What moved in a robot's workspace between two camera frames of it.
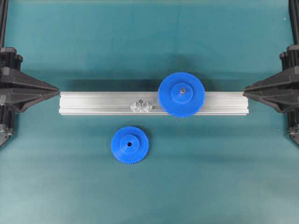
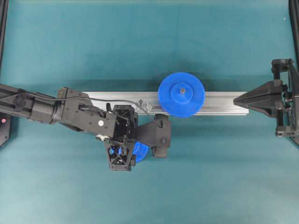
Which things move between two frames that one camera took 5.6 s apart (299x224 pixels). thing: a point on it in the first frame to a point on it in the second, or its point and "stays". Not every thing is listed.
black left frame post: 3,4 stays
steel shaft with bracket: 140,106 stays
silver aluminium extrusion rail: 145,102 stays
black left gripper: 18,90 to 121,156
